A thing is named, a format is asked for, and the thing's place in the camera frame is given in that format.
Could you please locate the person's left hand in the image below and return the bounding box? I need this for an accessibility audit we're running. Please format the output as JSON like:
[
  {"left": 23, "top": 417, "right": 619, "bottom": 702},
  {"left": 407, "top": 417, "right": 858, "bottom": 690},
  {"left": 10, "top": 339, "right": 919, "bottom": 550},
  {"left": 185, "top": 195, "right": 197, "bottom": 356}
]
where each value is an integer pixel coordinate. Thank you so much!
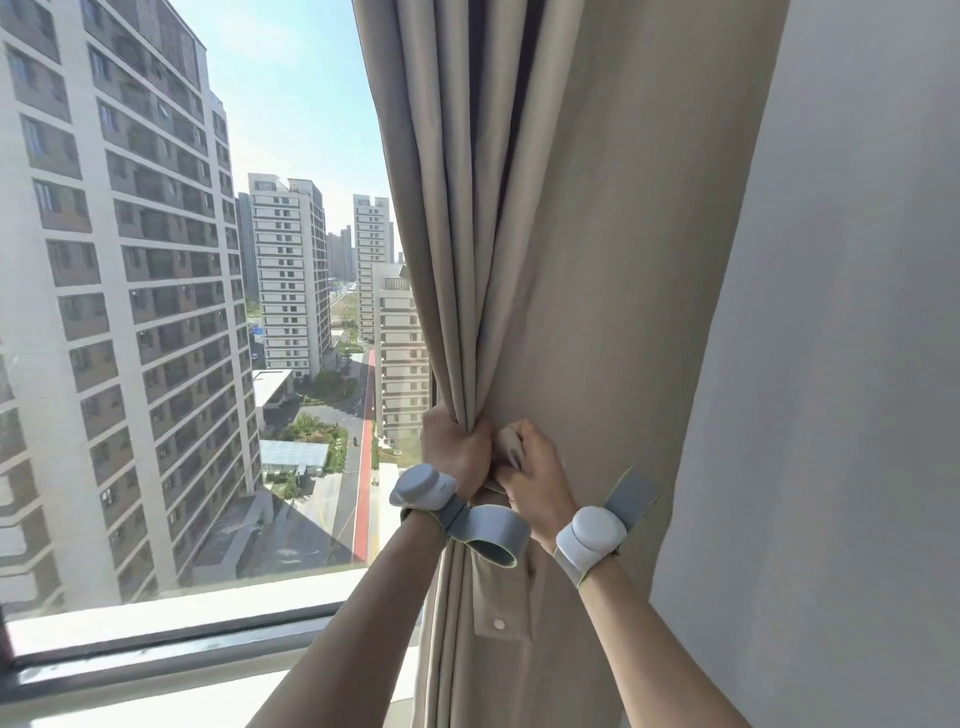
[{"left": 419, "top": 403, "right": 498, "bottom": 505}]

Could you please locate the person's right hand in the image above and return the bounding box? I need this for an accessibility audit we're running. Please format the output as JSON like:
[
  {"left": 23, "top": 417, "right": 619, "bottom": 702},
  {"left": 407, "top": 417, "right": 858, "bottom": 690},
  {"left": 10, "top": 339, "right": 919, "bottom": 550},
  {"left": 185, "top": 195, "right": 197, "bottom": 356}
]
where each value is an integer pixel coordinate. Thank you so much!
[{"left": 500, "top": 418, "right": 583, "bottom": 550}]

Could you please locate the beige curtain strap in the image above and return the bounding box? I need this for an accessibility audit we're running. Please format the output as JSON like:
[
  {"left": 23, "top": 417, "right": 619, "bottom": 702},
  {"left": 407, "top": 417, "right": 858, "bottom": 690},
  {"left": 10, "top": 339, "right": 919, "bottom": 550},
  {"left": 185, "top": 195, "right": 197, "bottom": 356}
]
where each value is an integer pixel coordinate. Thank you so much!
[{"left": 472, "top": 422, "right": 535, "bottom": 644}]

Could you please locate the beige curtain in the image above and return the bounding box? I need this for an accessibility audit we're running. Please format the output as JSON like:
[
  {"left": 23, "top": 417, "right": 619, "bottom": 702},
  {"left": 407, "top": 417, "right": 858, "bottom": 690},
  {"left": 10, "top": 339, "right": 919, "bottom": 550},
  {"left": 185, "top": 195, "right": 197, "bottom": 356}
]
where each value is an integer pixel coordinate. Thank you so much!
[{"left": 350, "top": 0, "right": 790, "bottom": 728}]

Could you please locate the person's left forearm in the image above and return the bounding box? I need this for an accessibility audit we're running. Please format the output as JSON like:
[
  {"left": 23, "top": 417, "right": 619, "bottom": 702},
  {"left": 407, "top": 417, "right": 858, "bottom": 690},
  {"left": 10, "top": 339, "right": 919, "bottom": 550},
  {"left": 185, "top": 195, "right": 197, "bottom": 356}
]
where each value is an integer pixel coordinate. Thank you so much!
[{"left": 245, "top": 509, "right": 451, "bottom": 728}]

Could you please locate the person's right forearm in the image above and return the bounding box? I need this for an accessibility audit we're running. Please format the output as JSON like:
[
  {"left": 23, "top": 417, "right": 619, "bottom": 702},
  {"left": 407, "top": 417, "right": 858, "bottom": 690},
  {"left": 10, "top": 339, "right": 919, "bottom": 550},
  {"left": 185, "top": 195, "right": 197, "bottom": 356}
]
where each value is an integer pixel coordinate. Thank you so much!
[{"left": 575, "top": 556, "right": 753, "bottom": 728}]

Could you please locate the white grey wrist tracker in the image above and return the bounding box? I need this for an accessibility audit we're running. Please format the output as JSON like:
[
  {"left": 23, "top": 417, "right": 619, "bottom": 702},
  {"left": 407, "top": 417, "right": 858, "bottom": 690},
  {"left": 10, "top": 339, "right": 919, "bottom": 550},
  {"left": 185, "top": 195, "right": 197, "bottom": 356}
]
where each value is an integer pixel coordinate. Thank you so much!
[
  {"left": 551, "top": 467, "right": 661, "bottom": 592},
  {"left": 386, "top": 462, "right": 534, "bottom": 573}
]

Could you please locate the slim white tower building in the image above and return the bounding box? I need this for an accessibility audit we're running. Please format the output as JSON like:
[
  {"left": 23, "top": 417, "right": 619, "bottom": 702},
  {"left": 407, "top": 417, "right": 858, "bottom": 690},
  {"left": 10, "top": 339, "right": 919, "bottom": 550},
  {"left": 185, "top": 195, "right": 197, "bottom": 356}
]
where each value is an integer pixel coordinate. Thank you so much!
[{"left": 352, "top": 193, "right": 395, "bottom": 346}]

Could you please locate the white window sill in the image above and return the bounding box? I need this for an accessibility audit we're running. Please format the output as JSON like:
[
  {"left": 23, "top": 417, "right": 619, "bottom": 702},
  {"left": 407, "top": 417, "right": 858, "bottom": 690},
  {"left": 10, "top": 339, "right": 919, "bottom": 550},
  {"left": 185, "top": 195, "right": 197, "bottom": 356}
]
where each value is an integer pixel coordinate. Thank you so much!
[{"left": 0, "top": 644, "right": 421, "bottom": 728}]

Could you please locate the large grey apartment building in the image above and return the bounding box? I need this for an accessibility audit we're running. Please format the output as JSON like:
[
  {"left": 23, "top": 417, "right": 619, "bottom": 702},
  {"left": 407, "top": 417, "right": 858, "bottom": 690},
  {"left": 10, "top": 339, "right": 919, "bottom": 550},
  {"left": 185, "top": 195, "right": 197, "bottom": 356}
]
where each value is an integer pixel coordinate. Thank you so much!
[{"left": 0, "top": 0, "right": 264, "bottom": 609}]

